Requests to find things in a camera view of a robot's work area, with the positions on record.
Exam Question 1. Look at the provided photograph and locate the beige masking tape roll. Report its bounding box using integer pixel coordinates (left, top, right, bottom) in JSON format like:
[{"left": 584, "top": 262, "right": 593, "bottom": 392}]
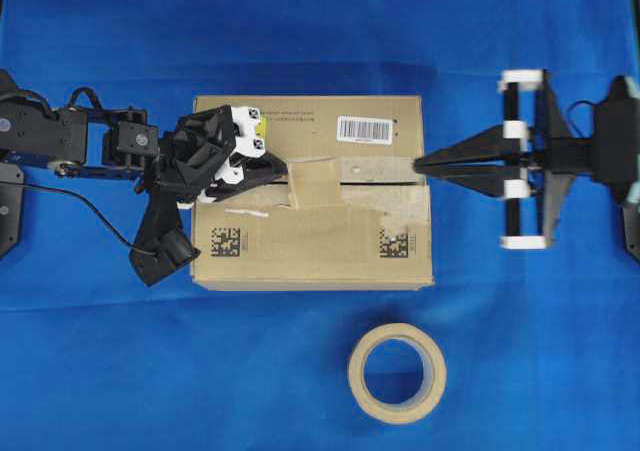
[{"left": 347, "top": 323, "right": 447, "bottom": 425}]

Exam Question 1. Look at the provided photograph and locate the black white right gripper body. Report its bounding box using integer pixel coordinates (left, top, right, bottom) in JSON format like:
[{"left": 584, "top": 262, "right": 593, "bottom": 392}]
[{"left": 498, "top": 69, "right": 574, "bottom": 250}]

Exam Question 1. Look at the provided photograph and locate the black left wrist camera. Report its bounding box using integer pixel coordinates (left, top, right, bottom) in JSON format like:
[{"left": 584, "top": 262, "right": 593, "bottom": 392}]
[{"left": 129, "top": 189, "right": 200, "bottom": 286}]

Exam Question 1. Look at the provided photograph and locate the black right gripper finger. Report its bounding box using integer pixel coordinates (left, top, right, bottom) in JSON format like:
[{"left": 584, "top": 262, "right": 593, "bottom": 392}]
[
  {"left": 413, "top": 123, "right": 525, "bottom": 171},
  {"left": 414, "top": 164, "right": 525, "bottom": 199}
]

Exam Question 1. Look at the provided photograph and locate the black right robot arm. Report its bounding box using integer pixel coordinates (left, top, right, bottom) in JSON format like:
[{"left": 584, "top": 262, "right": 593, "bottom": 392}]
[{"left": 413, "top": 69, "right": 639, "bottom": 258}]

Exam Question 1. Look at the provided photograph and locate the black camera cable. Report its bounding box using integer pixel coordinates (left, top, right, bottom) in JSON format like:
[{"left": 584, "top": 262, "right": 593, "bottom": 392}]
[{"left": 19, "top": 180, "right": 151, "bottom": 253}]

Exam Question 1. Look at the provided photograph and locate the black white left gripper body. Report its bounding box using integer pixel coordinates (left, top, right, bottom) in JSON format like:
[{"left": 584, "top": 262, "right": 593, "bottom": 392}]
[{"left": 158, "top": 105, "right": 265, "bottom": 207}]

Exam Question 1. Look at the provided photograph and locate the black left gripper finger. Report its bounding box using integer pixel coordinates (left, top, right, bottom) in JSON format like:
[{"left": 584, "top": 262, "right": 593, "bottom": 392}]
[
  {"left": 197, "top": 173, "right": 284, "bottom": 203},
  {"left": 230, "top": 152, "right": 287, "bottom": 182}
]

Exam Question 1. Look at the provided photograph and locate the brown cardboard box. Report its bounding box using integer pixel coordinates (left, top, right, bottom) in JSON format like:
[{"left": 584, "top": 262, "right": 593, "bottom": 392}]
[{"left": 191, "top": 95, "right": 434, "bottom": 291}]

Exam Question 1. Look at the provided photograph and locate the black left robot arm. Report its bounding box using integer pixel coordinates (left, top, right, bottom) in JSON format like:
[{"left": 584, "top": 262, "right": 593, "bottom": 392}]
[{"left": 1, "top": 70, "right": 287, "bottom": 267}]

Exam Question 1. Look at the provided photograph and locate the beige masking tape strip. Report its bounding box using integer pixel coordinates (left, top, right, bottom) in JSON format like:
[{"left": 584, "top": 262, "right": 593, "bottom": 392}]
[{"left": 288, "top": 159, "right": 343, "bottom": 209}]

